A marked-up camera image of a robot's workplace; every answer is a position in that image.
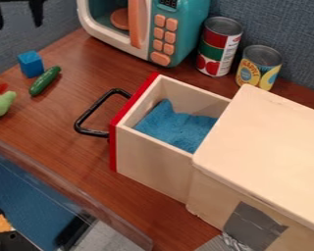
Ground drawer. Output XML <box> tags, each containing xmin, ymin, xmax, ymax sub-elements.
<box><xmin>73</xmin><ymin>72</ymin><xmax>233</xmax><ymax>205</ymax></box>

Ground blue block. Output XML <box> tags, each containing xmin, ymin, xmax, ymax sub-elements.
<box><xmin>17</xmin><ymin>49</ymin><xmax>46</xmax><ymax>79</ymax></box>

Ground green toy cucumber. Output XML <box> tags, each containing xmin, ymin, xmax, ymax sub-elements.
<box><xmin>28</xmin><ymin>65</ymin><xmax>63</xmax><ymax>98</ymax></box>

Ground toy microwave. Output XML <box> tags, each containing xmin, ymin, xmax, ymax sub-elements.
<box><xmin>76</xmin><ymin>0</ymin><xmax>213</xmax><ymax>69</ymax></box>

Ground blue cloth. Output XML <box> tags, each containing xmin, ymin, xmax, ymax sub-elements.
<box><xmin>131</xmin><ymin>98</ymin><xmax>221</xmax><ymax>155</ymax></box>

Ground red and green can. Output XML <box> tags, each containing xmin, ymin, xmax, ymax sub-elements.
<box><xmin>194</xmin><ymin>16</ymin><xmax>245</xmax><ymax>78</ymax></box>

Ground yellow and blue can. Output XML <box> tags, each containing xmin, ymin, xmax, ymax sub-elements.
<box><xmin>234</xmin><ymin>44</ymin><xmax>285</xmax><ymax>92</ymax></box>

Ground cabinet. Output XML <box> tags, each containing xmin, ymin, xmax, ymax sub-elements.
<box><xmin>184</xmin><ymin>83</ymin><xmax>314</xmax><ymax>251</ymax></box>

